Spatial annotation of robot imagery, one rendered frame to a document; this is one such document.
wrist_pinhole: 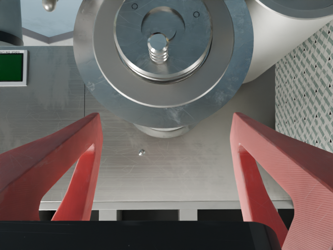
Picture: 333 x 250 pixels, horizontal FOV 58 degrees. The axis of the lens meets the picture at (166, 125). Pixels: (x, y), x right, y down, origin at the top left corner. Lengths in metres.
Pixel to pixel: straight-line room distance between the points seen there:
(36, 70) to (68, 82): 0.07
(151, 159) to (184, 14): 0.38
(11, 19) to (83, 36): 2.34
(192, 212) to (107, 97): 0.39
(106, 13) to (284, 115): 0.31
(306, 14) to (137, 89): 0.15
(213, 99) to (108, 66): 0.09
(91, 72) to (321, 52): 0.26
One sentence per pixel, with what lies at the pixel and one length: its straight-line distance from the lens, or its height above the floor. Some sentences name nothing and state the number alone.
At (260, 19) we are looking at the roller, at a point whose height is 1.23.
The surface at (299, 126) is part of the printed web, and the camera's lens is 0.43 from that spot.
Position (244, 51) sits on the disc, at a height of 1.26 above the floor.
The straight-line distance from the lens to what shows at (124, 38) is 0.24.
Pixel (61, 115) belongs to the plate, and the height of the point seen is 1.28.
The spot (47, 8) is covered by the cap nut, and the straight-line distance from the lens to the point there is 0.66.
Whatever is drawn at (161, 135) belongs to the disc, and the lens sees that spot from 0.50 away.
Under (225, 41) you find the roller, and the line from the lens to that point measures 0.25.
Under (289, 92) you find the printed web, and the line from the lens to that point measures 0.46.
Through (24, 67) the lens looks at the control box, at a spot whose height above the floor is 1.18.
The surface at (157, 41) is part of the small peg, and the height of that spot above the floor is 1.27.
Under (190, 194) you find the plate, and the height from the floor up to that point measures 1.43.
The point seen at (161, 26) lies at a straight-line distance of 0.24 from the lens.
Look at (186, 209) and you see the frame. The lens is 0.59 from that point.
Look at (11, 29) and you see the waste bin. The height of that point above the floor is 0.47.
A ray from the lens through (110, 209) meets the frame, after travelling 0.60.
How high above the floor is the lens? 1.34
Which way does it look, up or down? 4 degrees down
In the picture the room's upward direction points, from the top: 180 degrees clockwise
